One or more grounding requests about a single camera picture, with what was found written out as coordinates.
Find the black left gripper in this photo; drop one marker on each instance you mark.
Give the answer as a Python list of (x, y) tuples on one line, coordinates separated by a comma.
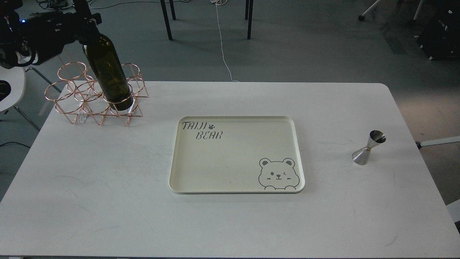
[(46, 34)]

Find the dark green wine bottle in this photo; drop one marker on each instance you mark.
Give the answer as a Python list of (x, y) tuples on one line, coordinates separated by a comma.
[(104, 62)]

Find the steel double jigger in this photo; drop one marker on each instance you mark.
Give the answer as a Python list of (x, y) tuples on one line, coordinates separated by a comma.
[(361, 156)]

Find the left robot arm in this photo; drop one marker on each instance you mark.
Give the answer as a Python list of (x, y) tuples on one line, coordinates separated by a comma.
[(14, 49)]

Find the white round chair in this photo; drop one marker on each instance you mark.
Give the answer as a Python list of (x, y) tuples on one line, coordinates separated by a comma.
[(12, 88)]

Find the black table legs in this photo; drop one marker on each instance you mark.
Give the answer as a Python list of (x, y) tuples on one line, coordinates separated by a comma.
[(216, 3)]

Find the cream bear serving tray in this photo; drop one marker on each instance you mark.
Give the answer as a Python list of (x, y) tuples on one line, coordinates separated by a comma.
[(236, 155)]

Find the white chair base wheel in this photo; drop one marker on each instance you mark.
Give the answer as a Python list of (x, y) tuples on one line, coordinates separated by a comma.
[(363, 15)]

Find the black equipment case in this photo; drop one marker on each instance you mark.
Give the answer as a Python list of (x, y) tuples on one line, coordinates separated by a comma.
[(440, 39)]

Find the rose gold wire bottle rack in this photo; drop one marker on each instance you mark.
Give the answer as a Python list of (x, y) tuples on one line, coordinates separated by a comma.
[(78, 96)]

